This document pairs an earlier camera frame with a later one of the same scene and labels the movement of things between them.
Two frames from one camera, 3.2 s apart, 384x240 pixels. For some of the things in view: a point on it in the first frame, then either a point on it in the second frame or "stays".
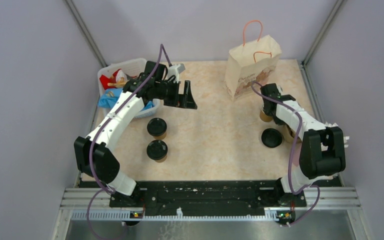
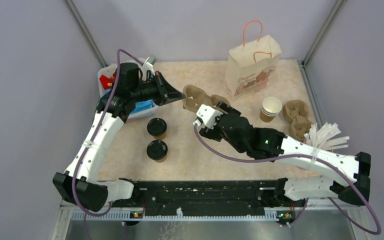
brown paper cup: x=161 y=137 stays
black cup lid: x=156 y=126 stays
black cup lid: x=157 y=149 stays
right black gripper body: x=274 y=118 to x=217 y=133
